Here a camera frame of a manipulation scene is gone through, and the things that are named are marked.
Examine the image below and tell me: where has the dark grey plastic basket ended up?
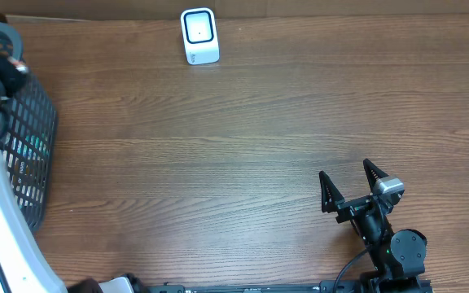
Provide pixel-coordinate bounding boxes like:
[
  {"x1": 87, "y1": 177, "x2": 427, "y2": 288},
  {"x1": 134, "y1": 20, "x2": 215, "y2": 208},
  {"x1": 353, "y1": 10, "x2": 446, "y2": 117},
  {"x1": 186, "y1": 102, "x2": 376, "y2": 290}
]
[{"x1": 0, "y1": 23, "x2": 58, "y2": 231}]

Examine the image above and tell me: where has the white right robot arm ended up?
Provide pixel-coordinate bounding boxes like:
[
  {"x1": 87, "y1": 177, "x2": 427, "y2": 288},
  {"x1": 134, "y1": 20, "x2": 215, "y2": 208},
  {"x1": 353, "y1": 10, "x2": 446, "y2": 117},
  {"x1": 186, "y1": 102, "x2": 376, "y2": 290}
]
[{"x1": 319, "y1": 159, "x2": 433, "y2": 293}]

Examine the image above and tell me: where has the white barcode scanner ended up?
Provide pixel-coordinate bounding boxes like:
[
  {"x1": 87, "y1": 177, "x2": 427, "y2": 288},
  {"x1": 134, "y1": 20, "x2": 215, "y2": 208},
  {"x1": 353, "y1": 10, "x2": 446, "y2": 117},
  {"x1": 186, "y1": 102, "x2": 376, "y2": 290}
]
[{"x1": 180, "y1": 7, "x2": 220, "y2": 65}]

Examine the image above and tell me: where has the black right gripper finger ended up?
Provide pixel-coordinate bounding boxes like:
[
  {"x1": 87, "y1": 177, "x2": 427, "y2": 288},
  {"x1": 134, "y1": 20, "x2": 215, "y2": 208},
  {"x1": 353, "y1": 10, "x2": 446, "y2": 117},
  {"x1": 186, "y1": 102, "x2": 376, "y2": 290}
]
[
  {"x1": 363, "y1": 159, "x2": 388, "y2": 191},
  {"x1": 319, "y1": 171, "x2": 345, "y2": 212}
]

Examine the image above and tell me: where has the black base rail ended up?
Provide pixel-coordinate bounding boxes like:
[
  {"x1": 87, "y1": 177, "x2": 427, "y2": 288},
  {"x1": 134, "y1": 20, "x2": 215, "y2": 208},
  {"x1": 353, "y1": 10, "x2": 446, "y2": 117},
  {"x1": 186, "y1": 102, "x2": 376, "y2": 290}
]
[{"x1": 148, "y1": 278, "x2": 434, "y2": 293}]

